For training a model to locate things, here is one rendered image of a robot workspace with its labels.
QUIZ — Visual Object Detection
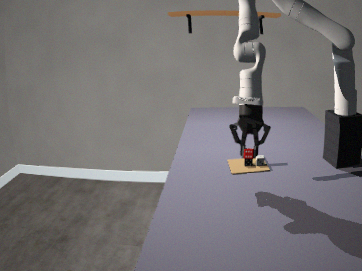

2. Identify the red die with white pips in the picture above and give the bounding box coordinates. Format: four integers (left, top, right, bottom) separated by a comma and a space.
244, 148, 254, 159

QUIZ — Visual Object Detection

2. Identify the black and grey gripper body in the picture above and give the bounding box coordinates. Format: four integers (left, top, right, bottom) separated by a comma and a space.
237, 105, 264, 135

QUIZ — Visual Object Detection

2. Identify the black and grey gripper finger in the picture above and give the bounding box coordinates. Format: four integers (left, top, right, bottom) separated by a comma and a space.
252, 123, 271, 158
229, 123, 248, 158

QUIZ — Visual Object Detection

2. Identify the tan flat mat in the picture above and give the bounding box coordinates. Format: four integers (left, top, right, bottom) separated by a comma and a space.
228, 158, 270, 174

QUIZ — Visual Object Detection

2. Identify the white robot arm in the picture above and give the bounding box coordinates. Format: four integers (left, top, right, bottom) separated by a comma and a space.
233, 0, 357, 116

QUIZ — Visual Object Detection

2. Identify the black die with white pips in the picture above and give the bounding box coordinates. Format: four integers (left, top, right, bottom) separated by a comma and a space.
244, 159, 253, 166

